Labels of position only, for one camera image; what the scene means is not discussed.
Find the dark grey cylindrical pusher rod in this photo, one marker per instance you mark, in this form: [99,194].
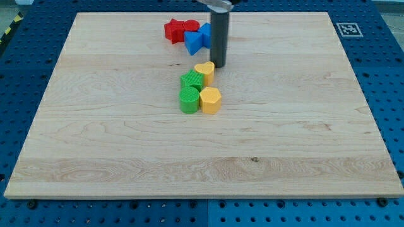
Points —
[219,21]

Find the silver metal rod mount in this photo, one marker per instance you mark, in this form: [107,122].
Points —
[218,5]

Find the yellow heart block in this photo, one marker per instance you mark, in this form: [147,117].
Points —
[208,70]

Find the red star block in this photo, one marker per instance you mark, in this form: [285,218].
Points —
[174,31]

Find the green star block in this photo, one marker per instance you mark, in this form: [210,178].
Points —
[193,79]

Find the blue cube block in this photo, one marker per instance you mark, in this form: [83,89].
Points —
[205,30]

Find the blue triangle block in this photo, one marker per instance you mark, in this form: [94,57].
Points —
[193,41]

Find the red cylinder block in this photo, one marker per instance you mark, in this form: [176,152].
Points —
[191,26]

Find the yellow hexagon block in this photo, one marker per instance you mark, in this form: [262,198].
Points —
[210,100]

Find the green cylinder block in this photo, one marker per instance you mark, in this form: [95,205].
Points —
[189,100]

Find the light wooden board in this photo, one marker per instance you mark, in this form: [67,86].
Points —
[293,123]

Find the white fiducial marker tag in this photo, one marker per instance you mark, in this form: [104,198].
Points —
[349,29]

